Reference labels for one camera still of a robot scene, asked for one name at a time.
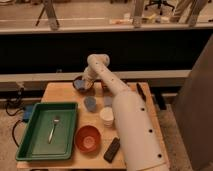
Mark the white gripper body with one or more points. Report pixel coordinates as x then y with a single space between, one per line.
89 75

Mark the blue sponge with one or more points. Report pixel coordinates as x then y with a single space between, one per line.
80 84

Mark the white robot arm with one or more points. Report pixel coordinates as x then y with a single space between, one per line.
139 142

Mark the red bowl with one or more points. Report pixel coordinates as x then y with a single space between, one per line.
87 139

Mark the white paper cup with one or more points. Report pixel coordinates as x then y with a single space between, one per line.
107 117

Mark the black marker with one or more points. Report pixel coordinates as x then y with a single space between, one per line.
140 91

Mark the metal spoon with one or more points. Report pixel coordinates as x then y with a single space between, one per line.
55 121

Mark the green plastic tray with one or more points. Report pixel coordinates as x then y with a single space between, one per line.
34 145

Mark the blue power box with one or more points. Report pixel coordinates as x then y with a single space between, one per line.
27 113

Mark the black remote control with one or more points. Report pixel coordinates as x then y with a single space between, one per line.
112 150

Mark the black office chair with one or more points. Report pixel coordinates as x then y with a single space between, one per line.
159 4

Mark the grey panel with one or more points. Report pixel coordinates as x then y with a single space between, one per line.
193 110

